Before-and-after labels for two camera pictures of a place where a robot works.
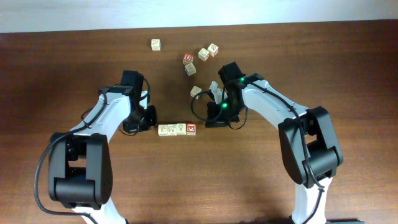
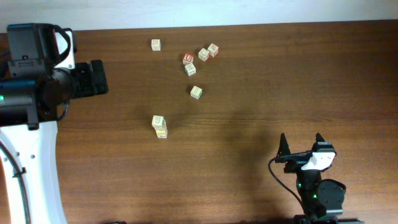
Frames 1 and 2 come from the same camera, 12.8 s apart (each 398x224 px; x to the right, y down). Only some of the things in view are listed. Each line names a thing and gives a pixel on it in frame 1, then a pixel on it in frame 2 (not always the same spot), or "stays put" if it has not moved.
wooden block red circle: (203, 54) stays put
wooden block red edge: (213, 50) stays put
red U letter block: (188, 58) stays put
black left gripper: (152, 121) -> (91, 81)
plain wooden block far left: (156, 45) stays put
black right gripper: (216, 119) -> (285, 156)
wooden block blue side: (190, 69) stays put
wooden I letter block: (191, 129) -> (161, 134)
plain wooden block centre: (195, 91) stays put
